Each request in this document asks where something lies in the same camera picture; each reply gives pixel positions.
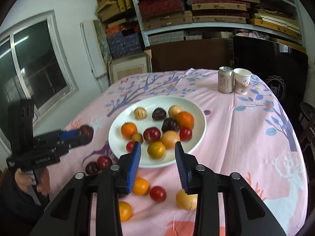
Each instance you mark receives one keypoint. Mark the red plum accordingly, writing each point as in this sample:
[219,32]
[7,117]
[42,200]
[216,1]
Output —
[151,134]
[104,162]

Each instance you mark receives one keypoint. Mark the striped yellow fruit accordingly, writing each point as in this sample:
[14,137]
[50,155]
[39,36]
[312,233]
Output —
[140,113]

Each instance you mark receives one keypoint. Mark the white plate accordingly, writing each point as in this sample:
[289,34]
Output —
[194,118]

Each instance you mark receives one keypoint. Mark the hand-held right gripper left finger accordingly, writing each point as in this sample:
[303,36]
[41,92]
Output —
[134,167]

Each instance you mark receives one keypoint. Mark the mandarin orange with stem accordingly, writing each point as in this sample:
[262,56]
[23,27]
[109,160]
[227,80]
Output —
[129,130]

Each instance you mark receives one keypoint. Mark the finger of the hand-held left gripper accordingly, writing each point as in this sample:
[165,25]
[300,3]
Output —
[70,134]
[78,141]

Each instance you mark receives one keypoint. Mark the white board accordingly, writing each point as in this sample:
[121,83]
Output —
[89,54]

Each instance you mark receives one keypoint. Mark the white metal shelf rack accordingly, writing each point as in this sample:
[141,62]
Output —
[144,29]

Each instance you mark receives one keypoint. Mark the stack of blue patterned boxes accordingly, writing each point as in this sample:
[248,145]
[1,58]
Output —
[125,43]

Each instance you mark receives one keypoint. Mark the pile of tan boxes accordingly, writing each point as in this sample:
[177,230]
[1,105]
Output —
[113,3]

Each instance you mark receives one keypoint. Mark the black panel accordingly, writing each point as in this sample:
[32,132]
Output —
[270,66]

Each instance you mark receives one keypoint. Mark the large yellow fruit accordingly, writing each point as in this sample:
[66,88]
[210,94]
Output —
[170,139]

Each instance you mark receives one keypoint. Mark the yellow-orange kumquat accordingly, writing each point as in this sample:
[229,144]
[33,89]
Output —
[156,150]

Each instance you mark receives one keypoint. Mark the white paper cup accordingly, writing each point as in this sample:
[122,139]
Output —
[242,82]

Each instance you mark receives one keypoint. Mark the grey patterned panel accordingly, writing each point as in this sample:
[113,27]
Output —
[102,41]

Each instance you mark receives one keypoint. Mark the red cherry tomato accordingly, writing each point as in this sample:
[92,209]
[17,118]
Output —
[158,193]
[185,133]

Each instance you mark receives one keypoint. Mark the person's left hand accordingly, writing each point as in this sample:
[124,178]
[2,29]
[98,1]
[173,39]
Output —
[22,180]

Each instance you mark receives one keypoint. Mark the wooden framed box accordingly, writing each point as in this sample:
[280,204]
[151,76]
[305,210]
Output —
[129,67]

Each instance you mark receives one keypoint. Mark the pale drink can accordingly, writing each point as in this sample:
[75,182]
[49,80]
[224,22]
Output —
[225,81]

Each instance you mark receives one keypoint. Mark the pink deer print tablecloth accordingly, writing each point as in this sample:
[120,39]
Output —
[246,152]

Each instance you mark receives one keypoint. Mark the pale yellow round fruit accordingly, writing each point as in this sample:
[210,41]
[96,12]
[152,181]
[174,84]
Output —
[185,200]

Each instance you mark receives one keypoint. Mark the stack of woven boxes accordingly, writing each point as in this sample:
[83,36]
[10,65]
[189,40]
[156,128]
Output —
[221,9]

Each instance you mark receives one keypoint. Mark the person's left forearm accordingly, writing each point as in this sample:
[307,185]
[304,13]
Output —
[12,209]

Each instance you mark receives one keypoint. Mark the dark chair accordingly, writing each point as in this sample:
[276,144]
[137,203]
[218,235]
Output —
[307,127]

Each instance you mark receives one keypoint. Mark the large dark water chestnut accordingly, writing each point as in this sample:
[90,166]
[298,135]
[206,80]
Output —
[169,124]

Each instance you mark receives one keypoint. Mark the oval orange kumquat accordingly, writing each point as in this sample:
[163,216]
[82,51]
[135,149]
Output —
[125,211]

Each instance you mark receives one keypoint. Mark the brown cabinet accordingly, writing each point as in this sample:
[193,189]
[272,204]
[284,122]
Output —
[192,56]

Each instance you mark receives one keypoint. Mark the sliding window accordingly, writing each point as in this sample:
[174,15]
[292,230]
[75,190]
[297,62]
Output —
[37,66]

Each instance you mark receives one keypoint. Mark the small cherry tomato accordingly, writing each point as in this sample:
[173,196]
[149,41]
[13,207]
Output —
[129,146]

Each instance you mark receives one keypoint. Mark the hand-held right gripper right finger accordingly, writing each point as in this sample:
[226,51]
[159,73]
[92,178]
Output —
[181,169]

